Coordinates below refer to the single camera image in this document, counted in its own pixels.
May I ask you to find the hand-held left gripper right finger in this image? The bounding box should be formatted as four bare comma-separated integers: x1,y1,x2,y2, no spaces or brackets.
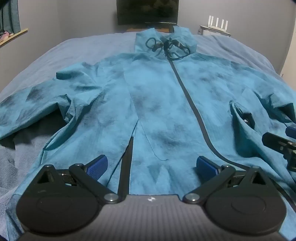
182,156,267,205

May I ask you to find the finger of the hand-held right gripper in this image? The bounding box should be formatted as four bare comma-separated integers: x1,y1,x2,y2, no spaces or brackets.
285,126,296,140
262,132,296,151

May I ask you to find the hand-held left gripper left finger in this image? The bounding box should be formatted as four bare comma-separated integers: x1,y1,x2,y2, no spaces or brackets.
37,155,119,205

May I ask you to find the teal zip jacket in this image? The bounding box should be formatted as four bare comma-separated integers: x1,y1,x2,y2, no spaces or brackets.
0,25,296,241

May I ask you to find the blue fleece bed blanket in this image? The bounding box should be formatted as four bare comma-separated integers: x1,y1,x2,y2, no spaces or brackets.
0,31,296,241

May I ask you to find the small grey side table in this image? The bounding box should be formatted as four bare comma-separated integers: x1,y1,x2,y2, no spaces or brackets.
198,25,232,37

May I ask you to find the white router with antennas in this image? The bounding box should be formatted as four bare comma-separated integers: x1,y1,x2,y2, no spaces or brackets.
206,16,229,30

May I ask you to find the wooden tv stand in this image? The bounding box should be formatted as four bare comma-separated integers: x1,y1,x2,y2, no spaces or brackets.
127,27,174,32

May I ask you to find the wooden window sill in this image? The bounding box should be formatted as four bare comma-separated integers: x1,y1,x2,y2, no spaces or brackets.
0,28,28,46

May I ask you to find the black flat television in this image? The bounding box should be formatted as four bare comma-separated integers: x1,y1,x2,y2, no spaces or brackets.
116,0,179,26

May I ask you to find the teal curtain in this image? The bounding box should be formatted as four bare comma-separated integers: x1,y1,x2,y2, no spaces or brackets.
0,0,22,35

